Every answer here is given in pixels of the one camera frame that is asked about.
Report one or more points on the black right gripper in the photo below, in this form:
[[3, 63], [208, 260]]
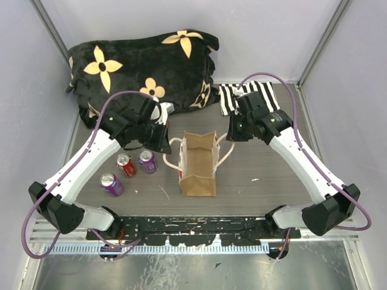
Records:
[[232, 135]]

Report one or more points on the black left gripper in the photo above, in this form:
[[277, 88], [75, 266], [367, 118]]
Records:
[[162, 144]]

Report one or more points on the purple soda can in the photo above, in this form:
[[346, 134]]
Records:
[[111, 184], [147, 161]]

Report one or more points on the brown canvas tote bag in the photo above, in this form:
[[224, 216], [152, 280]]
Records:
[[198, 161]]

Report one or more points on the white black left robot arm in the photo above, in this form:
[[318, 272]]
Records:
[[144, 120]]

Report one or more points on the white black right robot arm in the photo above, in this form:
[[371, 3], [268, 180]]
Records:
[[332, 200]]

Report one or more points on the black white striped cloth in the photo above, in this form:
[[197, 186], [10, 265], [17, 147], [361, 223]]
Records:
[[229, 93]]

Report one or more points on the red soda can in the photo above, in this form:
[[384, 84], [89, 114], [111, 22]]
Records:
[[124, 162]]

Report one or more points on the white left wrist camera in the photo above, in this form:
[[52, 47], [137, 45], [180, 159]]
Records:
[[161, 111]]

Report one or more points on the black mounting base rail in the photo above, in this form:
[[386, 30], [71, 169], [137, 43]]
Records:
[[195, 230]]

